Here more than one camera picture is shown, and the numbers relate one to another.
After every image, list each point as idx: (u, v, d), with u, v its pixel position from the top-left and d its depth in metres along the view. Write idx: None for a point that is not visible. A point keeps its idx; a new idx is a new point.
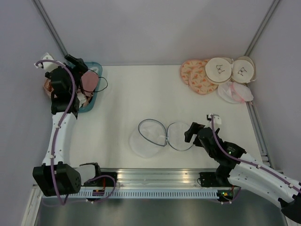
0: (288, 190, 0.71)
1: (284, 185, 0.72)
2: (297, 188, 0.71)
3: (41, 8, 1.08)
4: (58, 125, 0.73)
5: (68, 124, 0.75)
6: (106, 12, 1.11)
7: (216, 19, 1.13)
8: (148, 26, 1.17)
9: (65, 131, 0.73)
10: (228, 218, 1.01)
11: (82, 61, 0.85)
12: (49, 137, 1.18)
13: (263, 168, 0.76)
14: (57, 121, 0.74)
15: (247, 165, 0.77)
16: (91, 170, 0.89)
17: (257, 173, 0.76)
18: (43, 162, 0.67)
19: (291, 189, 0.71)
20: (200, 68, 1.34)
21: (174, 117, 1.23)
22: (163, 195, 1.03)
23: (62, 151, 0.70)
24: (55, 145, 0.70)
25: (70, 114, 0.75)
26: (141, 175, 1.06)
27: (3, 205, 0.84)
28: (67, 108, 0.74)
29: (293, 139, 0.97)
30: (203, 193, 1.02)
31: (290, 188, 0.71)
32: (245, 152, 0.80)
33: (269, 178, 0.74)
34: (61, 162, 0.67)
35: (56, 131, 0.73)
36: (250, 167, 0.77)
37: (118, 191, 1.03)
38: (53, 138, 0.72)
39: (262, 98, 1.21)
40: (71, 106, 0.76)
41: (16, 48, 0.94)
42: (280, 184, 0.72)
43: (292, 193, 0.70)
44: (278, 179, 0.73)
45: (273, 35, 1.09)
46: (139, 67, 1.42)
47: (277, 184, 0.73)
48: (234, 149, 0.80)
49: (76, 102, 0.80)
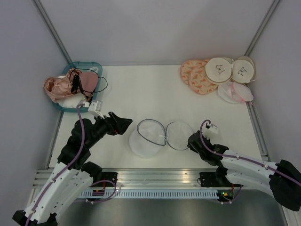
0: (265, 172, 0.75)
1: (261, 168, 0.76)
2: (273, 168, 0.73)
3: (41, 8, 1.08)
4: (53, 179, 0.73)
5: (64, 181, 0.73)
6: (107, 12, 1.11)
7: (216, 19, 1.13)
8: (148, 26, 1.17)
9: (57, 187, 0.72)
10: (229, 218, 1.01)
11: (120, 122, 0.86)
12: (48, 137, 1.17)
13: (242, 158, 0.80)
14: (56, 173, 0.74)
15: (229, 158, 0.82)
16: (87, 184, 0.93)
17: (238, 164, 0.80)
18: (25, 209, 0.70)
19: (267, 171, 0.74)
20: (200, 68, 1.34)
21: (174, 117, 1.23)
22: (162, 195, 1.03)
23: (42, 209, 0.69)
24: (42, 198, 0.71)
25: (69, 170, 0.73)
26: (140, 175, 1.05)
27: (3, 205, 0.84)
28: (69, 164, 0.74)
29: (293, 139, 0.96)
30: (203, 193, 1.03)
31: (266, 169, 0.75)
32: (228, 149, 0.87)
33: (249, 166, 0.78)
34: (37, 221, 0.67)
35: (49, 184, 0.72)
36: (231, 160, 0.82)
37: (119, 190, 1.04)
38: (43, 189, 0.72)
39: (262, 98, 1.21)
40: (75, 161, 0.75)
41: (16, 47, 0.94)
42: (257, 169, 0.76)
43: (269, 174, 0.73)
44: (256, 165, 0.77)
45: (273, 35, 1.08)
46: (139, 68, 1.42)
47: (255, 169, 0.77)
48: (218, 147, 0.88)
49: (85, 157, 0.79)
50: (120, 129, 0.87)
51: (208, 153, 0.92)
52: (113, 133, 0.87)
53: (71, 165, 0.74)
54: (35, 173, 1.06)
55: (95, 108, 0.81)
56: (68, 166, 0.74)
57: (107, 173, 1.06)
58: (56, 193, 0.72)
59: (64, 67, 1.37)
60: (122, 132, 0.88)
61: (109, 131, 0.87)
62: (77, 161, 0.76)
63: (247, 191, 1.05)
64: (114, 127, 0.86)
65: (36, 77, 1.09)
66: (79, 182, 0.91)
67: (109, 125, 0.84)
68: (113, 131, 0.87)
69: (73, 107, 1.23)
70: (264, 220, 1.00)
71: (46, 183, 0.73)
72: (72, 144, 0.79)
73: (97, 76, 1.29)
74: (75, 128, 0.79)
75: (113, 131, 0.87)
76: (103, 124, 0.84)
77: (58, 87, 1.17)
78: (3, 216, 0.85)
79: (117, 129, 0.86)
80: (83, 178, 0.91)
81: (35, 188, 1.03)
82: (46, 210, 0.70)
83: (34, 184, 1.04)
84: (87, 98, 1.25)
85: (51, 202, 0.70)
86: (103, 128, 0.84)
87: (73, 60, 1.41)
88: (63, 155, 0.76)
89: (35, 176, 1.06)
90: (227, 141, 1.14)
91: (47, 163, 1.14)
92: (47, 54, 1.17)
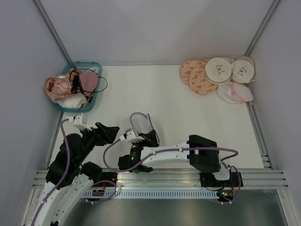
0: (182, 155, 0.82)
1: (178, 153, 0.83)
2: (187, 148, 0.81)
3: (42, 9, 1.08)
4: (43, 199, 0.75)
5: (55, 199, 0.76)
6: (107, 12, 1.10)
7: (216, 19, 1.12)
8: (148, 26, 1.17)
9: (49, 207, 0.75)
10: (228, 218, 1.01)
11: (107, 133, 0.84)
12: (48, 136, 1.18)
13: (158, 152, 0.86)
14: (46, 192, 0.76)
15: (148, 158, 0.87)
16: (87, 186, 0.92)
17: (156, 159, 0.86)
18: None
19: (183, 153, 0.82)
20: (200, 68, 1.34)
21: (173, 118, 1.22)
22: (162, 195, 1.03)
23: None
24: (36, 218, 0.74)
25: (58, 190, 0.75)
26: (141, 175, 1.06)
27: (2, 205, 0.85)
28: (57, 183, 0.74)
29: (293, 140, 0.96)
30: (203, 193, 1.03)
31: (182, 151, 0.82)
32: (143, 148, 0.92)
33: (167, 156, 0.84)
34: None
35: (41, 205, 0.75)
36: (151, 158, 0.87)
37: (119, 190, 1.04)
38: (37, 210, 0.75)
39: (262, 98, 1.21)
40: (62, 179, 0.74)
41: (16, 48, 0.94)
42: (176, 155, 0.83)
43: (186, 155, 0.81)
44: (172, 152, 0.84)
45: (273, 35, 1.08)
46: (139, 68, 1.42)
47: (174, 156, 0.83)
48: (135, 153, 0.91)
49: (74, 174, 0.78)
50: (109, 138, 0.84)
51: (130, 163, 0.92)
52: (102, 143, 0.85)
53: (58, 184, 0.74)
54: (35, 173, 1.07)
55: (81, 121, 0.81)
56: (57, 186, 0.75)
57: (106, 173, 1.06)
58: (49, 212, 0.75)
59: (65, 67, 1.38)
60: (112, 141, 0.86)
61: (99, 143, 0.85)
62: (65, 178, 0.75)
63: (248, 191, 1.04)
64: (104, 137, 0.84)
65: (36, 77, 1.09)
66: (79, 187, 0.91)
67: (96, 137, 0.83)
68: (102, 142, 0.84)
69: (73, 107, 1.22)
70: (264, 219, 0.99)
71: (39, 204, 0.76)
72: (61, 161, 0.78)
73: (97, 77, 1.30)
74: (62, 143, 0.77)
75: (102, 142, 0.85)
76: (92, 136, 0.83)
77: (58, 87, 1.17)
78: (3, 216, 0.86)
79: (106, 139, 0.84)
80: (82, 181, 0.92)
81: (35, 188, 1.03)
82: None
83: (34, 184, 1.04)
84: (87, 98, 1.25)
85: (46, 220, 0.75)
86: (92, 140, 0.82)
87: (73, 60, 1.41)
88: (51, 173, 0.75)
89: (35, 176, 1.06)
90: (227, 141, 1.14)
91: (47, 163, 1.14)
92: (47, 54, 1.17)
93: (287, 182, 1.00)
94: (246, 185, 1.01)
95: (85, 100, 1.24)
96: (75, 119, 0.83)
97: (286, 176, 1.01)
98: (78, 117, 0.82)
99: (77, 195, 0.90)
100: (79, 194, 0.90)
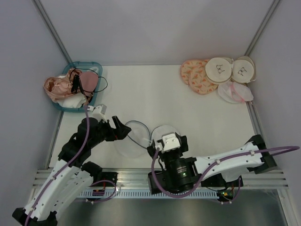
0: (254, 159, 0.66)
1: (248, 157, 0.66)
2: (257, 149, 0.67)
3: (42, 9, 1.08)
4: (53, 176, 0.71)
5: (65, 178, 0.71)
6: (107, 12, 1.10)
7: (216, 19, 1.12)
8: (149, 26, 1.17)
9: (57, 185, 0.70)
10: (228, 218, 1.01)
11: (121, 128, 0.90)
12: (48, 137, 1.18)
13: (222, 159, 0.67)
14: (57, 170, 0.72)
15: (210, 170, 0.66)
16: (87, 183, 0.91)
17: (221, 169, 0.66)
18: (25, 207, 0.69)
19: (255, 157, 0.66)
20: (200, 68, 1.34)
21: (174, 118, 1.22)
22: (162, 195, 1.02)
23: (43, 206, 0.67)
24: (41, 196, 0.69)
25: (71, 168, 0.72)
26: (141, 175, 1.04)
27: (3, 205, 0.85)
28: (69, 161, 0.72)
29: (293, 140, 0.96)
30: (203, 193, 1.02)
31: (254, 154, 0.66)
32: (195, 158, 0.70)
33: (235, 163, 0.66)
34: (36, 219, 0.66)
35: (49, 181, 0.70)
36: (213, 169, 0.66)
37: (119, 190, 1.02)
38: (43, 187, 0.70)
39: (262, 98, 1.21)
40: (76, 158, 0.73)
41: (16, 48, 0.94)
42: (246, 159, 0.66)
43: (259, 158, 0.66)
44: (240, 156, 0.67)
45: (273, 35, 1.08)
46: (139, 68, 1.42)
47: (243, 161, 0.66)
48: (185, 166, 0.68)
49: (84, 157, 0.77)
50: (120, 134, 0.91)
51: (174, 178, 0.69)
52: (113, 138, 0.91)
53: (71, 162, 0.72)
54: (35, 173, 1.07)
55: (100, 111, 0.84)
56: (69, 164, 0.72)
57: (106, 173, 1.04)
58: (56, 191, 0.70)
59: (65, 67, 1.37)
60: (122, 137, 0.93)
61: (110, 136, 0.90)
62: (78, 158, 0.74)
63: (248, 191, 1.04)
64: (115, 133, 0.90)
65: (36, 77, 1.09)
66: (79, 182, 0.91)
67: (111, 130, 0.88)
68: (113, 136, 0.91)
69: (73, 107, 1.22)
70: (264, 219, 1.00)
71: (46, 181, 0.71)
72: (76, 142, 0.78)
73: (97, 77, 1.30)
74: (82, 124, 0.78)
75: (113, 137, 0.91)
76: (106, 128, 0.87)
77: (58, 87, 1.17)
78: (3, 216, 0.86)
79: (118, 133, 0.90)
80: (83, 177, 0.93)
81: (35, 188, 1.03)
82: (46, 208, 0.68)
83: (34, 184, 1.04)
84: (87, 98, 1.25)
85: (51, 200, 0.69)
86: (105, 132, 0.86)
87: (73, 60, 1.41)
88: (64, 152, 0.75)
89: (35, 176, 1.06)
90: (227, 141, 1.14)
91: (47, 163, 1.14)
92: (47, 54, 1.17)
93: (287, 182, 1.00)
94: (246, 185, 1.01)
95: (85, 100, 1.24)
96: (94, 109, 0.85)
97: (286, 176, 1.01)
98: (99, 107, 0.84)
99: (77, 190, 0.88)
100: (79, 189, 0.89)
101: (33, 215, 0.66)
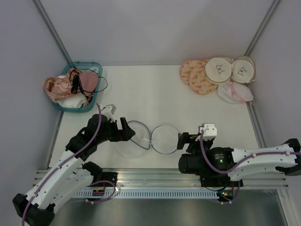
0: (289, 159, 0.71)
1: (283, 156, 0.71)
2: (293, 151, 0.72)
3: (42, 9, 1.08)
4: (59, 165, 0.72)
5: (69, 168, 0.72)
6: (107, 12, 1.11)
7: (216, 19, 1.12)
8: (149, 26, 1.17)
9: (61, 174, 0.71)
10: (228, 218, 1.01)
11: (128, 130, 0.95)
12: (48, 137, 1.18)
13: (259, 155, 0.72)
14: (63, 160, 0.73)
15: (245, 162, 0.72)
16: (87, 181, 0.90)
17: (256, 162, 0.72)
18: (27, 193, 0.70)
19: (290, 157, 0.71)
20: (200, 68, 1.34)
21: (173, 118, 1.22)
22: (163, 195, 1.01)
23: (44, 194, 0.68)
24: (44, 184, 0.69)
25: (77, 159, 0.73)
26: (140, 175, 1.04)
27: (2, 205, 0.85)
28: (76, 152, 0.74)
29: (293, 140, 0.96)
30: (204, 193, 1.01)
31: (289, 155, 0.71)
32: (233, 149, 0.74)
33: (269, 159, 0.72)
34: (37, 205, 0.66)
35: (54, 170, 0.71)
36: (248, 161, 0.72)
37: (119, 190, 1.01)
38: (48, 175, 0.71)
39: (262, 98, 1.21)
40: (83, 150, 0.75)
41: (16, 48, 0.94)
42: (280, 158, 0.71)
43: (294, 159, 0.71)
44: (276, 155, 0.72)
45: (273, 35, 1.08)
46: (139, 68, 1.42)
47: (278, 159, 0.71)
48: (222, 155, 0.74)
49: (90, 150, 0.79)
50: (125, 135, 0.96)
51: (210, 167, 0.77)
52: (118, 138, 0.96)
53: (78, 153, 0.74)
54: (35, 173, 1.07)
55: (110, 110, 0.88)
56: (75, 155, 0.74)
57: (106, 173, 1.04)
58: (59, 181, 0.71)
59: (64, 67, 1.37)
60: (126, 138, 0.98)
61: (115, 136, 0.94)
62: (84, 151, 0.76)
63: (248, 191, 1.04)
64: (121, 133, 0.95)
65: (36, 77, 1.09)
66: (80, 179, 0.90)
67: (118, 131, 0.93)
68: (118, 136, 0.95)
69: (73, 107, 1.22)
70: (264, 219, 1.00)
71: (51, 170, 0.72)
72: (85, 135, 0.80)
73: (97, 77, 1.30)
74: (93, 118, 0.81)
75: (118, 136, 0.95)
76: (114, 128, 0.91)
77: (58, 87, 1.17)
78: (3, 215, 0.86)
79: (123, 134, 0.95)
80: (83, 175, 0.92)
81: None
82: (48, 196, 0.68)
83: (34, 184, 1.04)
84: (87, 98, 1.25)
85: (53, 189, 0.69)
86: (112, 131, 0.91)
87: (73, 60, 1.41)
88: (71, 143, 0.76)
89: (35, 176, 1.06)
90: (227, 141, 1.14)
91: (47, 163, 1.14)
92: (47, 54, 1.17)
93: (287, 182, 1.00)
94: (246, 185, 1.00)
95: (85, 100, 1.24)
96: (105, 108, 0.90)
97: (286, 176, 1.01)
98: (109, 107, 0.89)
99: (76, 187, 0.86)
100: (80, 185, 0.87)
101: (34, 202, 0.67)
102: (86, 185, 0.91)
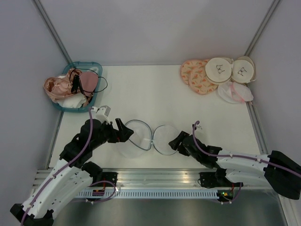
0: (257, 165, 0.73)
1: (255, 162, 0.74)
2: (267, 160, 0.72)
3: (42, 10, 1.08)
4: (53, 175, 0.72)
5: (64, 178, 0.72)
6: (107, 13, 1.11)
7: (216, 19, 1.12)
8: (149, 26, 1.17)
9: (55, 185, 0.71)
10: (228, 218, 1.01)
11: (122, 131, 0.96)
12: (48, 136, 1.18)
13: (236, 156, 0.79)
14: (57, 169, 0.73)
15: (224, 158, 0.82)
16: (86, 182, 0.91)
17: (230, 162, 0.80)
18: (24, 203, 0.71)
19: (261, 164, 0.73)
20: (200, 68, 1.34)
21: (173, 118, 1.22)
22: (162, 195, 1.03)
23: (40, 205, 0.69)
24: (40, 194, 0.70)
25: (71, 168, 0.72)
26: (140, 175, 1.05)
27: (3, 205, 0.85)
28: (70, 162, 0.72)
29: (292, 140, 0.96)
30: (203, 193, 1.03)
31: (260, 162, 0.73)
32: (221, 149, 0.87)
33: (241, 162, 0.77)
34: (33, 216, 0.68)
35: (49, 180, 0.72)
36: (226, 159, 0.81)
37: (119, 191, 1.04)
38: (43, 184, 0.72)
39: (262, 98, 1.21)
40: (77, 159, 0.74)
41: (15, 47, 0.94)
42: (251, 163, 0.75)
43: (262, 167, 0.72)
44: (249, 160, 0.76)
45: (273, 35, 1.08)
46: (139, 68, 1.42)
47: (249, 164, 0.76)
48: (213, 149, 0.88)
49: (85, 157, 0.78)
50: (122, 135, 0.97)
51: (204, 156, 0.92)
52: (115, 139, 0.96)
53: (72, 161, 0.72)
54: (35, 173, 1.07)
55: (105, 113, 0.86)
56: (70, 165, 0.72)
57: (106, 173, 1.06)
58: (54, 190, 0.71)
59: (64, 67, 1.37)
60: (123, 139, 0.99)
61: (113, 137, 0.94)
62: (79, 159, 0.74)
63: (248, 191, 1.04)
64: (118, 134, 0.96)
65: (36, 77, 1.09)
66: (79, 181, 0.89)
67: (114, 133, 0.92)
68: (115, 137, 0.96)
69: (73, 107, 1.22)
70: (264, 219, 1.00)
71: (45, 180, 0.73)
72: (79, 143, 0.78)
73: (97, 77, 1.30)
74: (84, 125, 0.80)
75: (115, 137, 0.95)
76: (108, 129, 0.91)
77: (58, 87, 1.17)
78: (3, 215, 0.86)
79: (120, 135, 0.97)
80: (83, 177, 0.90)
81: (35, 188, 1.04)
82: (43, 206, 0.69)
83: (34, 184, 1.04)
84: (87, 98, 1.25)
85: (49, 199, 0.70)
86: (107, 133, 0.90)
87: (73, 60, 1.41)
88: (66, 151, 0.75)
89: (35, 176, 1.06)
90: (226, 141, 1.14)
91: (47, 163, 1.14)
92: (47, 54, 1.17)
93: None
94: (246, 185, 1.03)
95: (85, 100, 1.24)
96: (99, 110, 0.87)
97: None
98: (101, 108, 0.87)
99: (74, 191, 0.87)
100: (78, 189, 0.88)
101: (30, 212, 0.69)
102: (85, 184, 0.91)
